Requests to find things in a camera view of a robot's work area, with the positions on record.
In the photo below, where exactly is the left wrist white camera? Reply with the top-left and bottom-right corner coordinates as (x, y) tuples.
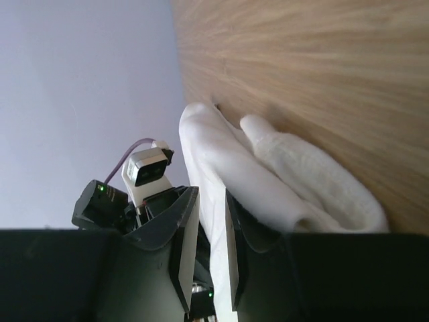
(121, 141), (174, 209)

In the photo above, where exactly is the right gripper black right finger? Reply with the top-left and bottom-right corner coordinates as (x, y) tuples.
(225, 195), (428, 321)

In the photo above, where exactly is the cream white t shirt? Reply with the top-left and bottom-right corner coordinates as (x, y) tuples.
(179, 103), (389, 321)

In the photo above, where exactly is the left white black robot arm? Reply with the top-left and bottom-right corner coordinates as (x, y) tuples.
(72, 180), (186, 235)

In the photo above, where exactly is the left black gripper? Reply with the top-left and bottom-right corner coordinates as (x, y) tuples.
(123, 186), (188, 235)

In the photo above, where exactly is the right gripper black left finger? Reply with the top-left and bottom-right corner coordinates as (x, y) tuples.
(1, 186), (199, 321)

